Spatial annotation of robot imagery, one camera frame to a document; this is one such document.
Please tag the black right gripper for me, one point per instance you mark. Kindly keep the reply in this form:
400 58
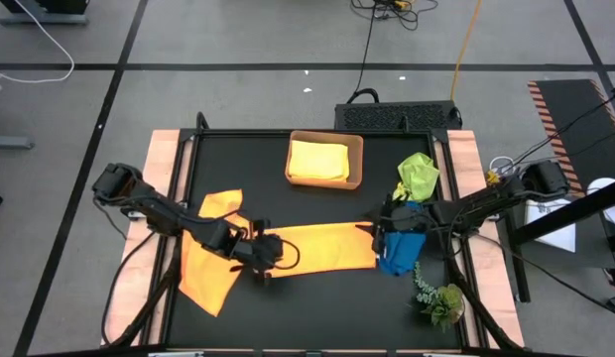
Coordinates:
399 220

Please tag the tan cardboard box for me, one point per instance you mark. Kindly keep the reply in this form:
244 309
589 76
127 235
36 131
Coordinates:
356 163

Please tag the black mat with striped edges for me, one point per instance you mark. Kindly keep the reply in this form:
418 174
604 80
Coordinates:
575 129

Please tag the green microfiber towel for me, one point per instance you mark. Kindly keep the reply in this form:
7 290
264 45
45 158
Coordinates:
419 173

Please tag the white round object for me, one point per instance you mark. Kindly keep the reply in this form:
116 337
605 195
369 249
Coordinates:
602 184

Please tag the artificial green plant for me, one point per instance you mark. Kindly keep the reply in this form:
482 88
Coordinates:
444 302

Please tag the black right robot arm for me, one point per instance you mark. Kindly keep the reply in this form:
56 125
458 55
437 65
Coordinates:
486 201

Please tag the black metal beam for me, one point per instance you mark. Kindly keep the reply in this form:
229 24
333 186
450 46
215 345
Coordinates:
565 215

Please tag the black metal table frame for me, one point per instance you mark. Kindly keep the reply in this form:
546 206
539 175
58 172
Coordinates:
191 135

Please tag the black computer case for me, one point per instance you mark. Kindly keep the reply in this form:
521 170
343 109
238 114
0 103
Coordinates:
397 116

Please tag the gray floor bar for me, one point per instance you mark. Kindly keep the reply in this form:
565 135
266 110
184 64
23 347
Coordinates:
10 143

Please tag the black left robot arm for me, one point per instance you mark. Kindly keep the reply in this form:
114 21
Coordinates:
163 215

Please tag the yellow microfiber towel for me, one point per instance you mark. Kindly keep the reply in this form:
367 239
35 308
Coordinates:
317 161

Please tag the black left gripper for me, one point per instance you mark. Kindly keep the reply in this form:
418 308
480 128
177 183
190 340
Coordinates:
263 250

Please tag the gray furniture foot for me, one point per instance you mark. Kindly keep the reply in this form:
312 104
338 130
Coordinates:
39 20

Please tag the white paper sheet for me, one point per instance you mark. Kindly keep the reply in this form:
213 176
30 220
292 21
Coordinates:
550 228

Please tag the blue microfiber towel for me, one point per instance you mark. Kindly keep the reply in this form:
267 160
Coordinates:
399 255

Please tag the orange microfiber towel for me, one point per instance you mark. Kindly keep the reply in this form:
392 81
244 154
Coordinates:
208 287
322 248

